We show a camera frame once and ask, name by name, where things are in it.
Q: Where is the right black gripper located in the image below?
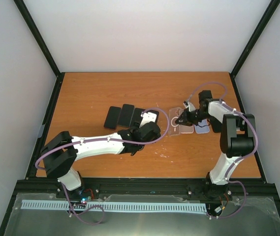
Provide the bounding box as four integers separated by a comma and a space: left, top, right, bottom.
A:
175, 109, 212, 126

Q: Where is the pink phone case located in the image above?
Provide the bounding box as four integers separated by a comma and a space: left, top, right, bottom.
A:
180, 124, 194, 134

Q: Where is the clear magsafe phone case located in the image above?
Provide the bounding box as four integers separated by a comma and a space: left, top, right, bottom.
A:
168, 107, 182, 136

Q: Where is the black phone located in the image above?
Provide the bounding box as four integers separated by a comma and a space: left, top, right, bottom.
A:
118, 104, 135, 127
144, 110, 159, 123

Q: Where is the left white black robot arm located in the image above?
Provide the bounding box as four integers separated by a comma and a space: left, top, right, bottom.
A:
40, 121, 161, 198

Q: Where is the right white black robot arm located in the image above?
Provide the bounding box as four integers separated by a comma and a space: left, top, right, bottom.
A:
175, 90, 258, 200

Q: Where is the empty black phone case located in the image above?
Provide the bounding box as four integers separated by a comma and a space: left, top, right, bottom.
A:
209, 117, 221, 133

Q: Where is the phone with maroon edge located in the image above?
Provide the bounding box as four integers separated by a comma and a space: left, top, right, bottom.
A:
103, 106, 121, 130

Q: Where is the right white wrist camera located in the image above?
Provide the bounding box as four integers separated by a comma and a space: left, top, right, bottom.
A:
183, 100, 196, 112

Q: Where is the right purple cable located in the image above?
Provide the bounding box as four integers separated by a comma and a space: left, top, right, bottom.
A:
185, 82, 257, 220

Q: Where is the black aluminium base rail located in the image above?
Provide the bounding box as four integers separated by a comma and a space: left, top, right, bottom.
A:
16, 177, 277, 204

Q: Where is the right black frame post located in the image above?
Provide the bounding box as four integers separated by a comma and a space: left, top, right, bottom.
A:
229, 0, 280, 78

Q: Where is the black frame post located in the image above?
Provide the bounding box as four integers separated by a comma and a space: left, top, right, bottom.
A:
13, 0, 65, 79
229, 0, 280, 78

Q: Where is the light blue slotted cable duct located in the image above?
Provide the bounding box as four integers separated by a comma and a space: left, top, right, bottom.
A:
20, 200, 207, 214

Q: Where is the left black frame post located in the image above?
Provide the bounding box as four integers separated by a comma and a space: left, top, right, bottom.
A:
13, 0, 65, 79

